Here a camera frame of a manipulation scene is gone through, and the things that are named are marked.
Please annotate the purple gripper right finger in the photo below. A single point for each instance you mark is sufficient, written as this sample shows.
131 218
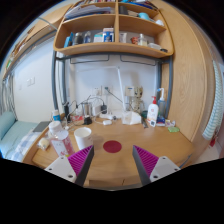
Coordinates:
150 167

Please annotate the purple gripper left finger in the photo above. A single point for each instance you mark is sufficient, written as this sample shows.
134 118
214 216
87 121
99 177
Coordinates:
73 168

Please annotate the pink labelled water bottle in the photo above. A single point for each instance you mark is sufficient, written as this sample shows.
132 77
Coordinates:
60 139

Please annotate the white paper cup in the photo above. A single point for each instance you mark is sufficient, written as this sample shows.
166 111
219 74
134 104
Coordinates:
83 137

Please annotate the red round coaster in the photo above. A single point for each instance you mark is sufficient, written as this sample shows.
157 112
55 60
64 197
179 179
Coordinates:
112 146

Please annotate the small green dish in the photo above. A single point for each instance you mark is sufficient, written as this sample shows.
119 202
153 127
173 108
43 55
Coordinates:
173 129

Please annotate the white pump dispenser bottle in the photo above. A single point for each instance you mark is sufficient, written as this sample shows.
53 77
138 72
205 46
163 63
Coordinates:
152 112

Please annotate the steel mug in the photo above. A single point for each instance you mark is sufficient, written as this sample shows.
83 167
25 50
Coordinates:
87 108

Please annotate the clear spray bottle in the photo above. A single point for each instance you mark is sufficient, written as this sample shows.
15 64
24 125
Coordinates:
161 102

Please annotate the groot figurine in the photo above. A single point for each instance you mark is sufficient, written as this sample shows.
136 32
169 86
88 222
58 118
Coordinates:
137 100

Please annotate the bed with light bedding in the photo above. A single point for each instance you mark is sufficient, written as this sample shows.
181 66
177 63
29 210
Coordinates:
15 137

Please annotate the grey metal bed frame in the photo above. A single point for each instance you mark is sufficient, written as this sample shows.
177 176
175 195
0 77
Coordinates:
105 69

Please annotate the wooden wall shelf unit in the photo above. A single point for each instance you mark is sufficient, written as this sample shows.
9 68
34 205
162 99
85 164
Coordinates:
118 26

